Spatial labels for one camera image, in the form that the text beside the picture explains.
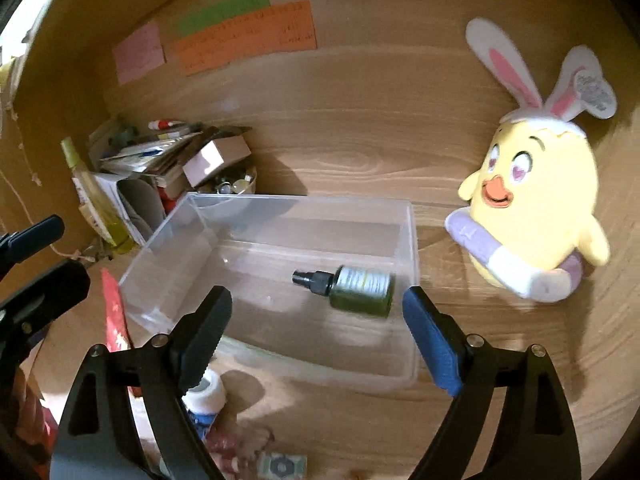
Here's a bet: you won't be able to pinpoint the white tape roll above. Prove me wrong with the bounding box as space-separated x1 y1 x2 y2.
182 368 227 415

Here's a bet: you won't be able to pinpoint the pink character charm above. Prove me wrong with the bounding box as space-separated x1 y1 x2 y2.
204 427 274 479

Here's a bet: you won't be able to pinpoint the red tea packet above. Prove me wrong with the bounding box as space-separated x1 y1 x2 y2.
98 266 144 399

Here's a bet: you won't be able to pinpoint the floral square keychain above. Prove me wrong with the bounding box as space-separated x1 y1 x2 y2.
256 453 307 480

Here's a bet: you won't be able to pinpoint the dark green spray bottle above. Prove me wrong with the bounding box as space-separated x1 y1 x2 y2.
292 266 395 318

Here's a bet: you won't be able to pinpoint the blue white small box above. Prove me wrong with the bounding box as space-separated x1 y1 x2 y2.
188 411 217 440

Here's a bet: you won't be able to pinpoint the yellow green spray bottle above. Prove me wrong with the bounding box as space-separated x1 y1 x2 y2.
61 138 134 254

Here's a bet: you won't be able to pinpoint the folded white papers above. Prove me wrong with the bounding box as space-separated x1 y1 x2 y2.
93 174 166 246

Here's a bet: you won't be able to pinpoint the stack of books and papers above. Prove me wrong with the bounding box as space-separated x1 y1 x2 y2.
98 122 204 178

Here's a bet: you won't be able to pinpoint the red white marker pen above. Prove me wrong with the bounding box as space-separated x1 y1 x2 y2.
148 119 186 131

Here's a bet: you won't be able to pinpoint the clear plastic storage bin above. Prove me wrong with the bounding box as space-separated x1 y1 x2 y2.
119 193 419 393

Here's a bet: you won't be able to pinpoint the yellow chick plush toy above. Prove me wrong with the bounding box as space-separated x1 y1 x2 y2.
445 18 617 304

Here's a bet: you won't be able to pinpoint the small white cardboard box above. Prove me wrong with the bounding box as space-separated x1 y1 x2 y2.
182 136 252 188

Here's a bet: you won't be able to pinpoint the clear bowl of trinkets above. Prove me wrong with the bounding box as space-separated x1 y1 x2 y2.
195 160 257 195

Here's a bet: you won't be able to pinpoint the pink sticky note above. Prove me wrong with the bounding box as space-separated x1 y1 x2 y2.
112 21 165 86

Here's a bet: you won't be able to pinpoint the green sticky note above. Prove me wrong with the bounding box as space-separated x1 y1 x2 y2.
178 0 270 38

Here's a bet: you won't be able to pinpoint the orange sticky note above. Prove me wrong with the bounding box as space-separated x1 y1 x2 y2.
170 0 317 76

